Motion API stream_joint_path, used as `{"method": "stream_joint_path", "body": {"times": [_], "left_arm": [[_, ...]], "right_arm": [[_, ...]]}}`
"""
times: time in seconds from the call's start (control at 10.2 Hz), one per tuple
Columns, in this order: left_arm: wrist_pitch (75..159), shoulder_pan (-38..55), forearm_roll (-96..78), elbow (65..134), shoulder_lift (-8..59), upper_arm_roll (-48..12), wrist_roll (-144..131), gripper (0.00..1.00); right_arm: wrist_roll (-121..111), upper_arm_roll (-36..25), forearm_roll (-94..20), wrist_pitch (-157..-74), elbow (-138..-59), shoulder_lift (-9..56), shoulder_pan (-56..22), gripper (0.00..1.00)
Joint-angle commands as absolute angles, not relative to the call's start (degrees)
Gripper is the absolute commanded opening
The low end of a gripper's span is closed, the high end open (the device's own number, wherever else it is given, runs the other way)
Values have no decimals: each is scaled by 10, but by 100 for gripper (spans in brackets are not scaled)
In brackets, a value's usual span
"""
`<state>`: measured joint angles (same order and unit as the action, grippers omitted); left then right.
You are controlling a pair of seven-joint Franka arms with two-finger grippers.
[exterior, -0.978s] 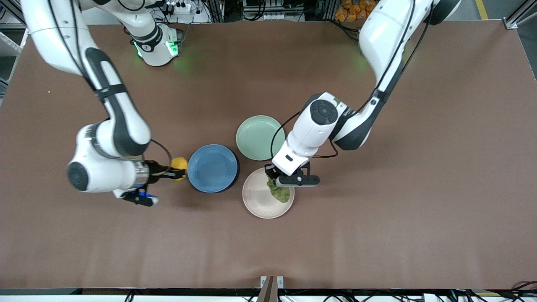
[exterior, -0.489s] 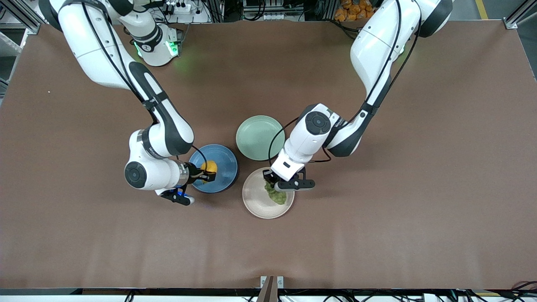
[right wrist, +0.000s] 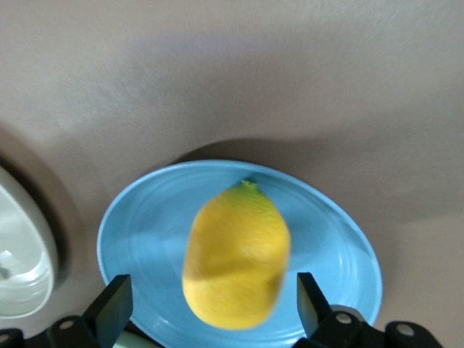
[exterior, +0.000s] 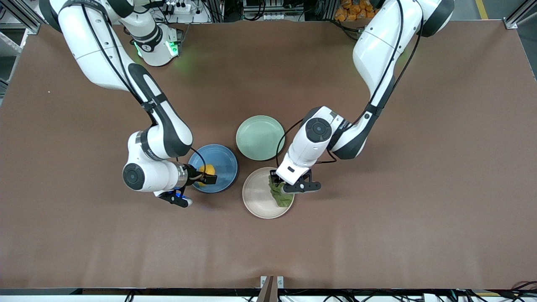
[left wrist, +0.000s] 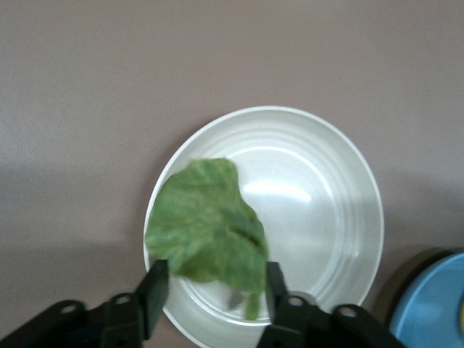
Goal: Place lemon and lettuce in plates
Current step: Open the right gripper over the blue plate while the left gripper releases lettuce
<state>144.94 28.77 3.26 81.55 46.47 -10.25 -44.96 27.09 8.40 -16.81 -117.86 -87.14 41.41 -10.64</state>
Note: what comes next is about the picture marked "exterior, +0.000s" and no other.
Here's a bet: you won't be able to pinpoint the blue plate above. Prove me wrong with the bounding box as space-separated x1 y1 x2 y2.
187 144 238 193

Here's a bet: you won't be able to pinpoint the white power strip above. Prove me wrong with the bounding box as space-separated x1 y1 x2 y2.
164 0 193 16

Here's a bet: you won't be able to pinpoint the beige plate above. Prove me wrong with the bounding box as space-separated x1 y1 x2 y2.
242 167 295 219

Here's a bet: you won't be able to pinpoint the yellow lemon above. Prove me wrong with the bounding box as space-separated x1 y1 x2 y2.
198 164 216 187

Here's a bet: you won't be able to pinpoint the green lettuce leaf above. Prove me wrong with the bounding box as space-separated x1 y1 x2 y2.
268 175 294 208

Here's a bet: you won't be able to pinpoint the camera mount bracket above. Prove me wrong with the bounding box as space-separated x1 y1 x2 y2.
257 276 284 302

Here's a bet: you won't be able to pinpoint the aluminium frame profile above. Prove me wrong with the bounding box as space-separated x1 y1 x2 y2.
0 0 42 35
503 0 537 30

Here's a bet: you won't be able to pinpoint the orange snack packets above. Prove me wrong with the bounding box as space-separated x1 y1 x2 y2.
334 0 378 22

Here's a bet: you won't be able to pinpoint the dark equipment rack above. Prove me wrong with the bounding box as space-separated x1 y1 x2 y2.
243 0 305 21

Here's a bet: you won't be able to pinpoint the mint green plate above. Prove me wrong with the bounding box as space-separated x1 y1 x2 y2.
236 115 286 161

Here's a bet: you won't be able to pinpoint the black base cable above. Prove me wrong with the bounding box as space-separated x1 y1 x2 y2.
331 19 362 41

